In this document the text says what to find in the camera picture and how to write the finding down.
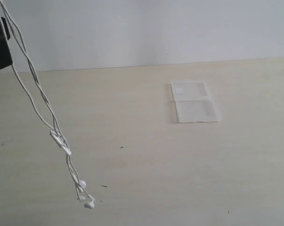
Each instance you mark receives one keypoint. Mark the clear plastic open case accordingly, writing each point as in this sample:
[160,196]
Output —
[194,102]

